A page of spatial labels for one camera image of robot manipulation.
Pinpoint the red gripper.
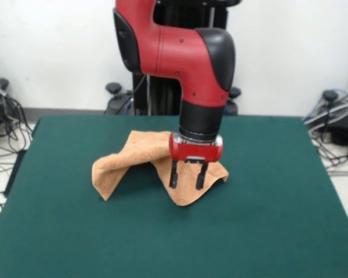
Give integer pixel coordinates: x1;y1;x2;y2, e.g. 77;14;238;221
168;132;224;191

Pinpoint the tan terry towel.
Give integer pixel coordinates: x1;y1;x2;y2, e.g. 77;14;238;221
92;130;230;207

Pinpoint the dark green tablecloth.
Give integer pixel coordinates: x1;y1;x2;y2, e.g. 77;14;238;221
0;115;348;278

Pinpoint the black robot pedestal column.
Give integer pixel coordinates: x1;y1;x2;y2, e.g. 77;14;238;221
130;0;230;116

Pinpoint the black pedestal cable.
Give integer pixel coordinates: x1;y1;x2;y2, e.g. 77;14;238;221
133;74;148;98

